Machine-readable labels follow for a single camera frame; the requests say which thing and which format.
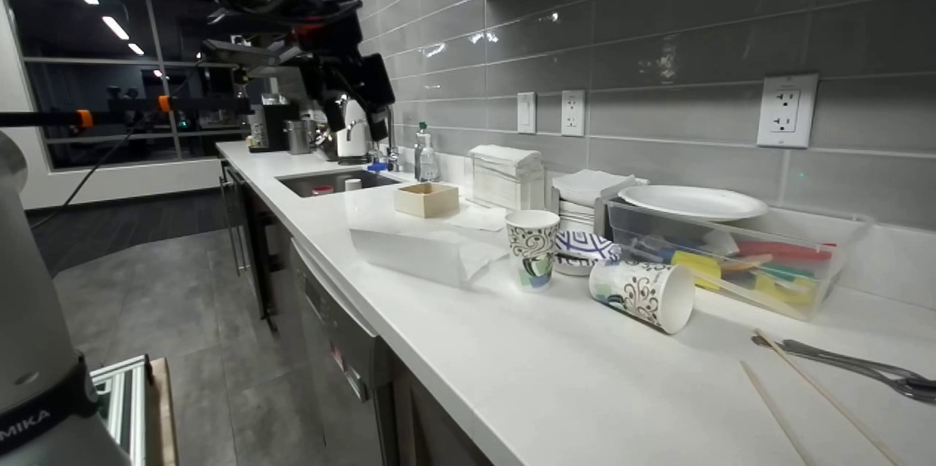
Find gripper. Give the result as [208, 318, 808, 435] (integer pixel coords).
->
[295, 1, 397, 143]

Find patterned paper cup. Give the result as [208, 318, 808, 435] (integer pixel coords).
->
[505, 210, 561, 293]
[589, 259, 696, 335]

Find white kettle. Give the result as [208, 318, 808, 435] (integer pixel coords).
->
[336, 99, 371, 160]

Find tap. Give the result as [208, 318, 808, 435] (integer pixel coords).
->
[369, 103, 402, 171]

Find steel canister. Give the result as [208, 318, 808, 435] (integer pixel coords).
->
[284, 119, 317, 157]

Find sink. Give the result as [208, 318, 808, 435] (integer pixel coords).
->
[276, 168, 402, 199]

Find black coffee machine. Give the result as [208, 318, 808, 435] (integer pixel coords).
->
[248, 95, 299, 154]

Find clear soap bottle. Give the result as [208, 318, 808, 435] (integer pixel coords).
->
[414, 121, 442, 184]

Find small wooden box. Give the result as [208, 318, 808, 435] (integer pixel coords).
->
[393, 182, 461, 219]

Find white paper napkin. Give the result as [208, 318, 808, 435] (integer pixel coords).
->
[445, 202, 510, 233]

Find white napkin dispenser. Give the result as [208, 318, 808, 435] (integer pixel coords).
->
[468, 144, 546, 213]

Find undercounter fridge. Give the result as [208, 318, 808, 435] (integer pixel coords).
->
[219, 161, 277, 322]

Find stack of white napkins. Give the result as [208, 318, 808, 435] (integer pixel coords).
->
[551, 169, 649, 237]

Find steel dishwasher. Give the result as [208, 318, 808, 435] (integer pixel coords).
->
[290, 238, 401, 466]

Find blue patterned paper bowl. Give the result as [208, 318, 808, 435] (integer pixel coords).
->
[554, 230, 622, 277]

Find window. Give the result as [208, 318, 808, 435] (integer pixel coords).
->
[0, 0, 253, 173]

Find white paper plate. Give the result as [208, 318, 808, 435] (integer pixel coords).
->
[619, 185, 769, 223]

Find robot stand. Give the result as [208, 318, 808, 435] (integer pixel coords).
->
[89, 354, 181, 466]

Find heap of coloured utensils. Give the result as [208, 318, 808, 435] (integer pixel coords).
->
[627, 230, 839, 310]

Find clear plastic bin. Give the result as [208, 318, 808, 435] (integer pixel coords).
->
[606, 198, 872, 323]

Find wooden stir stick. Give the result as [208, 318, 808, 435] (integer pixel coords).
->
[739, 359, 799, 466]
[752, 328, 905, 466]

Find metal tongs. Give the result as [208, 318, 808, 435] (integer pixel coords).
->
[751, 334, 936, 405]

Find white switch plate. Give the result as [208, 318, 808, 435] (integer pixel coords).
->
[516, 91, 537, 135]

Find white wall socket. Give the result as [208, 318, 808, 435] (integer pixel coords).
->
[560, 89, 587, 138]
[756, 72, 820, 150]

